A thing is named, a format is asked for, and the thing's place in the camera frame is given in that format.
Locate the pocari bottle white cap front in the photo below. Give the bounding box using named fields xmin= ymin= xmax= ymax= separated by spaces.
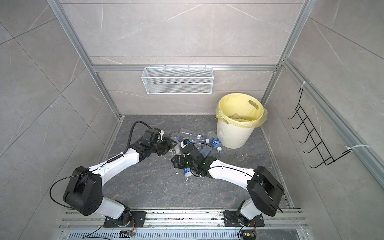
xmin=183 ymin=168 xmax=193 ymax=181

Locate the black wire hook rack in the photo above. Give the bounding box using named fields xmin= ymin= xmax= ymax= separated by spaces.
xmin=287 ymin=89 xmax=352 ymax=169

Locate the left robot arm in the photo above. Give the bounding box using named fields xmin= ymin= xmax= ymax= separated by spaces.
xmin=63 ymin=128 xmax=177 ymax=227

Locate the clear bottle blue label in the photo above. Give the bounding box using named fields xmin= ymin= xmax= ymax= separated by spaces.
xmin=207 ymin=131 xmax=223 ymax=153

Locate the white wire mesh basket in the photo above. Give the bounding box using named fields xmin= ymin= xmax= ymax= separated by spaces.
xmin=142 ymin=67 xmax=214 ymax=95

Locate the clear bottle white cap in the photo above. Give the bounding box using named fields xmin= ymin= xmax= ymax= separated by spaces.
xmin=179 ymin=128 xmax=202 ymax=139

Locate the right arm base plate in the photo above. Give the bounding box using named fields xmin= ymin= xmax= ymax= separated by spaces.
xmin=223 ymin=210 xmax=265 ymax=227

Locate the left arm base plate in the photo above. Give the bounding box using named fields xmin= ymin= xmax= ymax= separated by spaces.
xmin=104 ymin=211 xmax=147 ymax=228

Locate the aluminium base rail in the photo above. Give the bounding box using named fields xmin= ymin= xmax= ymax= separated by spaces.
xmin=53 ymin=209 xmax=313 ymax=240

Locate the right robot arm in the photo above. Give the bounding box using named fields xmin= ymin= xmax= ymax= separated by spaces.
xmin=171 ymin=144 xmax=284 ymax=226

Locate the white bin with yellow bag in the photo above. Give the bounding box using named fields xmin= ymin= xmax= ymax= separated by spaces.
xmin=216 ymin=93 xmax=268 ymax=149

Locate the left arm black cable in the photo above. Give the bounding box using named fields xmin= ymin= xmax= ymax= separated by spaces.
xmin=123 ymin=120 xmax=152 ymax=154

